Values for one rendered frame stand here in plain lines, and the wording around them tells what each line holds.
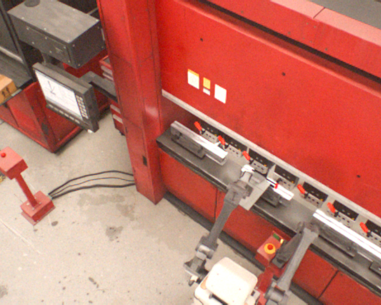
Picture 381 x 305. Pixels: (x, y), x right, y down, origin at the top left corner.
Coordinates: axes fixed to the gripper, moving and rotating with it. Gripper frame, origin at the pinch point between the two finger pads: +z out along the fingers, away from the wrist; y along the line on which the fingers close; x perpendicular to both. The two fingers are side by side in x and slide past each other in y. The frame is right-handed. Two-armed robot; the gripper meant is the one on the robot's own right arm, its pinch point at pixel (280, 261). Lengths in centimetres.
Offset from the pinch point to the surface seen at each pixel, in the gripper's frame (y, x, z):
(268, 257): -3.9, 6.4, -6.3
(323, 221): 34.9, -6.4, -15.7
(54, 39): -6, 150, -124
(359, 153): 52, -7, -86
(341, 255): 26.2, -26.7, -8.2
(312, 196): 37, 6, -36
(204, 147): 27, 89, -17
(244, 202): 10.5, 37.5, -25.2
